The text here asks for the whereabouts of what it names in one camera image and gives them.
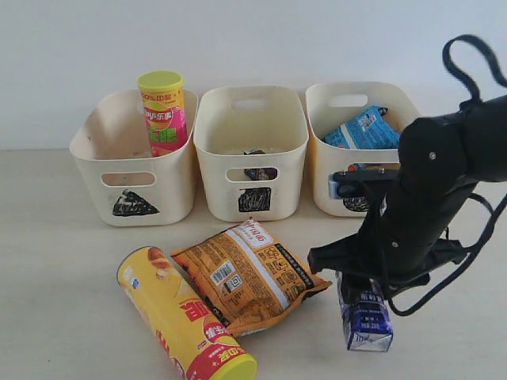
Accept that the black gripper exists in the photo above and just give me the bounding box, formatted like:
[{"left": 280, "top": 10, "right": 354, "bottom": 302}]
[{"left": 307, "top": 174, "right": 478, "bottom": 305}]

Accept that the white blue milk carton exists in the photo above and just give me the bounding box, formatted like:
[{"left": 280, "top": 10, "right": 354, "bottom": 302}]
[{"left": 336, "top": 272, "right": 394, "bottom": 352}]

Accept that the orange noodle packet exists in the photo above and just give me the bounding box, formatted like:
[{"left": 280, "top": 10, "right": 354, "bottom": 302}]
[{"left": 171, "top": 218, "right": 331, "bottom": 337}]

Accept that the purple juice carton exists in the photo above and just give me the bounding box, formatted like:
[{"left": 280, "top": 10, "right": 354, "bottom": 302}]
[{"left": 243, "top": 148, "right": 278, "bottom": 181}]

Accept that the blue noodle packet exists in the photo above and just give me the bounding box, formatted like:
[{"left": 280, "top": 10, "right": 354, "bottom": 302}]
[{"left": 322, "top": 105, "right": 401, "bottom": 150}]

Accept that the yellow chips can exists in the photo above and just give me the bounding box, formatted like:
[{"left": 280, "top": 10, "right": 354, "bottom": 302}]
[{"left": 116, "top": 246, "right": 257, "bottom": 380}]

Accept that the pink chips can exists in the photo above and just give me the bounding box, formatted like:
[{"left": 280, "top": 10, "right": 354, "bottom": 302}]
[{"left": 138, "top": 70, "right": 188, "bottom": 157}]

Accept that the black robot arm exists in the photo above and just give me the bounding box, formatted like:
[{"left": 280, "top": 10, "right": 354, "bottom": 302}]
[{"left": 307, "top": 97, "right": 506, "bottom": 298}]

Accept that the cream bin square mark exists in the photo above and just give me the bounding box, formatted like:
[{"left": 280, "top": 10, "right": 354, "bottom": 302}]
[{"left": 193, "top": 85, "right": 309, "bottom": 222}]

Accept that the cream bin circle mark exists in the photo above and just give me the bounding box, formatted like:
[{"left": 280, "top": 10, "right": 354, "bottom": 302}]
[{"left": 305, "top": 82, "right": 420, "bottom": 218}]

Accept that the cream bin triangle mark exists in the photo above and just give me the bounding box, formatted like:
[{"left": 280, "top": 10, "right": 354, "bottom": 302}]
[{"left": 70, "top": 89, "right": 199, "bottom": 226}]

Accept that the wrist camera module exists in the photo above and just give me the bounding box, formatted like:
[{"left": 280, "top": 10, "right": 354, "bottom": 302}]
[{"left": 328, "top": 168, "right": 398, "bottom": 200}]

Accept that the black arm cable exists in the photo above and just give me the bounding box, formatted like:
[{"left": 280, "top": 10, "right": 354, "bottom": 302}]
[{"left": 386, "top": 34, "right": 507, "bottom": 317}]

